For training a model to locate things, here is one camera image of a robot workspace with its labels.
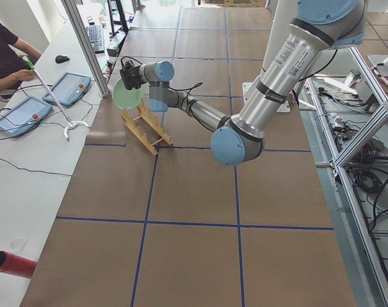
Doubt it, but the black computer mouse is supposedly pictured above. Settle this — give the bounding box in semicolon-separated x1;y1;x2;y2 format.
55;54;70;64

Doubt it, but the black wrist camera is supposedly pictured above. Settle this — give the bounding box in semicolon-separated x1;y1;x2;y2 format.
120;56;135;71

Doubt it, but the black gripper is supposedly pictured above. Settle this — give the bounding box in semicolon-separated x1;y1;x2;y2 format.
120;65;143;90

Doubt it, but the light green plate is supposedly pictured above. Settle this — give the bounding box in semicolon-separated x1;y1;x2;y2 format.
112;79;146;111

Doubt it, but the red cylinder tube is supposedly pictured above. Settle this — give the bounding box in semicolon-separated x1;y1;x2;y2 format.
0;251;37;279

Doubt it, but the blue teach pendant near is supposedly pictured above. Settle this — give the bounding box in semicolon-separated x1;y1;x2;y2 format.
0;96;52;138

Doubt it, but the wooden plate rack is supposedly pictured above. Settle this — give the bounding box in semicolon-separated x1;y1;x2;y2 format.
120;102;173;155

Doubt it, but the aluminium frame post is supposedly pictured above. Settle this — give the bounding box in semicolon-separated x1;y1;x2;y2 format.
61;0;111;97

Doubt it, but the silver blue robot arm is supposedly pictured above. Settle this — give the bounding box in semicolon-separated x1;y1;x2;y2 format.
120;1;368;166

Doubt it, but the aluminium lattice frame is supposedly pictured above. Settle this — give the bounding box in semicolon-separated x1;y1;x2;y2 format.
300;48;388;306

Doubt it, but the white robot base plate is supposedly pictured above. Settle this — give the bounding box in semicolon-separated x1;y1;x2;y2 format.
241;82;291;113

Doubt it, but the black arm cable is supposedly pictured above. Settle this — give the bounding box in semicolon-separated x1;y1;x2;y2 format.
166;82;204;113

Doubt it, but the black computer keyboard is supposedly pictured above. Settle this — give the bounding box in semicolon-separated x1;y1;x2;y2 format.
85;24;105;54

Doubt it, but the blue teach pendant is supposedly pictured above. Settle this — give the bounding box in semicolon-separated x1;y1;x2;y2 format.
51;72;92;107
0;96;52;138

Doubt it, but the person forearm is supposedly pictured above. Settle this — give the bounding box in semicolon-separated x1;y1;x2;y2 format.
0;73;18;92

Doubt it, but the grabber stick tool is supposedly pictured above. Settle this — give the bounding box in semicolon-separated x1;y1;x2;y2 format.
26;58;91;141

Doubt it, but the person right hand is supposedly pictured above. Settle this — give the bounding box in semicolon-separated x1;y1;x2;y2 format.
13;69;36;82

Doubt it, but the blue teach pendant far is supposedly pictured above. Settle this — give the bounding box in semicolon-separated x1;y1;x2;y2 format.
51;72;92;107

